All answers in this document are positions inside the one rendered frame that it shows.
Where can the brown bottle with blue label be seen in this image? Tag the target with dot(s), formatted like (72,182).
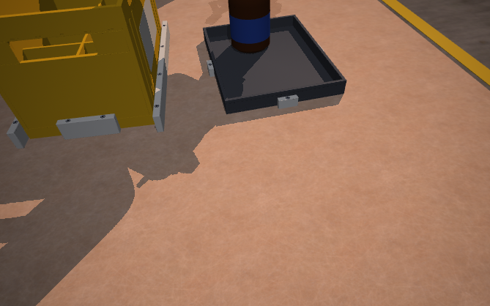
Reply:
(249,24)

